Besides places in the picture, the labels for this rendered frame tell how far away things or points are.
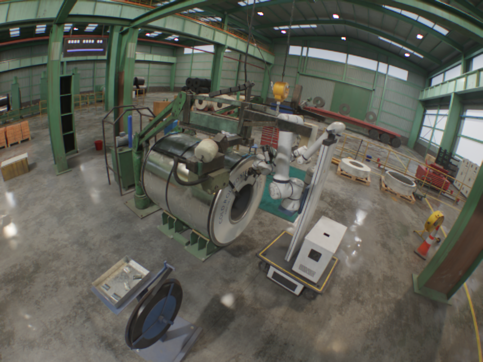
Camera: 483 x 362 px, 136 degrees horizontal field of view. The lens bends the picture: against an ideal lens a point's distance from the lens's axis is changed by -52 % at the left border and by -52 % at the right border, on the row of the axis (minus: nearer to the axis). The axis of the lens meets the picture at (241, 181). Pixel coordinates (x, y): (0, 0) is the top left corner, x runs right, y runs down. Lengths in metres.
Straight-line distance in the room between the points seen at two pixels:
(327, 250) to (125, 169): 3.63
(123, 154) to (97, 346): 3.16
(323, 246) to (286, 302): 0.86
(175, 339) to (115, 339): 0.62
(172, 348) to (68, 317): 1.22
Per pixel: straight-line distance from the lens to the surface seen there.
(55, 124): 5.68
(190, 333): 2.22
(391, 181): 7.29
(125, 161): 4.11
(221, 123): 1.57
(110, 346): 2.34
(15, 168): 6.90
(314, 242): 2.07
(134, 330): 1.42
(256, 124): 1.34
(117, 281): 1.40
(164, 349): 2.19
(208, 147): 1.06
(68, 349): 2.53
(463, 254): 3.88
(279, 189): 1.75
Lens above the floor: 2.09
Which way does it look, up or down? 26 degrees down
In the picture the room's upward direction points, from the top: 8 degrees clockwise
